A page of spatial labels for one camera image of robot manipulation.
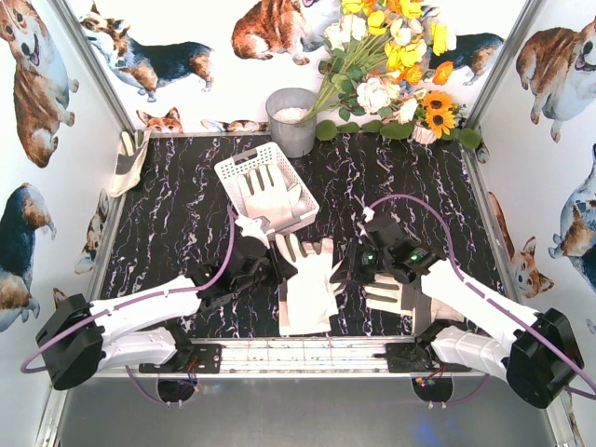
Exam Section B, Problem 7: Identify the small sunflower pot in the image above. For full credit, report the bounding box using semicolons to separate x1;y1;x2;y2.
410;89;466;145

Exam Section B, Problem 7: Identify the white work glove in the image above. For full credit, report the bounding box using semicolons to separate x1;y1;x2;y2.
237;164;302;228

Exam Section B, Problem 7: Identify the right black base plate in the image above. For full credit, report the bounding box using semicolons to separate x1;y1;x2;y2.
372;343;471;373

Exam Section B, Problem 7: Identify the white perforated storage basket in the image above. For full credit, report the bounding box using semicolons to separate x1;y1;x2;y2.
214;142;319;236

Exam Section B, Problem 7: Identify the artificial flower bouquet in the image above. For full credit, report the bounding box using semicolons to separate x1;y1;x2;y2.
305;1;457;121

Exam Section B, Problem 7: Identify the left back corner glove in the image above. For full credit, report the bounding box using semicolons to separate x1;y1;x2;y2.
109;129;151;197

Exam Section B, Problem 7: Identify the purple cable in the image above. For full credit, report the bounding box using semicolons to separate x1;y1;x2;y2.
362;194;596;400
20;207;238;376

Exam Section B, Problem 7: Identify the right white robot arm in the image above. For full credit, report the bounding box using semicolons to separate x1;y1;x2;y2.
331;215;584;409

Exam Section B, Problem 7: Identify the grey metal bucket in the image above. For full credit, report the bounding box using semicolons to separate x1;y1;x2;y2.
265;88;317;158

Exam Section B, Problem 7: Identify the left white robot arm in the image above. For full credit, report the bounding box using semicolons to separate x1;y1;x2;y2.
36;237;298;390

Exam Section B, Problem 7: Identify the front aluminium rail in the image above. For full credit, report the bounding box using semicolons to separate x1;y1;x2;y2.
92;337;560;379

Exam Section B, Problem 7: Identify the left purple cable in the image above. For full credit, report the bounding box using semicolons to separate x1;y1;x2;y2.
20;207;238;376

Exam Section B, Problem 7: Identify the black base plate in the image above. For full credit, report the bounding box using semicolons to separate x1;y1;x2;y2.
372;343;471;373
139;344;223;374

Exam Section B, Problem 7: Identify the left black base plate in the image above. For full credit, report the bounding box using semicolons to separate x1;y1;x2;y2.
139;344;223;374

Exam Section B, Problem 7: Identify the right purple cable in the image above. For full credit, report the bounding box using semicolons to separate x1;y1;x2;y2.
362;194;596;400

